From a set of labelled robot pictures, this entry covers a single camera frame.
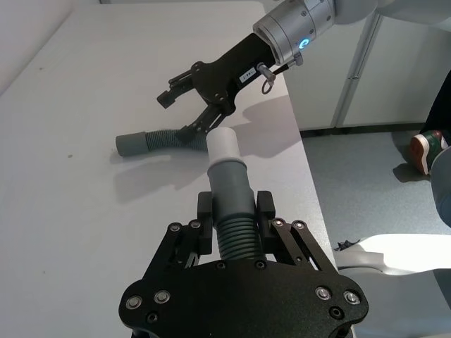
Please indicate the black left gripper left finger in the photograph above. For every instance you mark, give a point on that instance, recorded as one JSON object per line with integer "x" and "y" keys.
{"x": 205, "y": 229}

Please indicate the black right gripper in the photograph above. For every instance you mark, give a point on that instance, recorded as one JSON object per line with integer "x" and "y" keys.
{"x": 225, "y": 75}

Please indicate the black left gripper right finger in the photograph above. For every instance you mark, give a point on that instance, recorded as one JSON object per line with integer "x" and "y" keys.
{"x": 265, "y": 225}

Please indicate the small black object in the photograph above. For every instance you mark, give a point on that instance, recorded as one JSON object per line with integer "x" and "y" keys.
{"x": 345, "y": 245}

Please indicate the person's foot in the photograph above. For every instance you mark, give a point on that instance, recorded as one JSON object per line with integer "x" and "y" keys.
{"x": 426, "y": 149}

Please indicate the grey rounded robot cover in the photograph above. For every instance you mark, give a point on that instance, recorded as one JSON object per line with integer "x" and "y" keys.
{"x": 442, "y": 186}

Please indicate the person's leg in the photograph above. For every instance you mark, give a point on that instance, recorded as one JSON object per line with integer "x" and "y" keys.
{"x": 438, "y": 102}

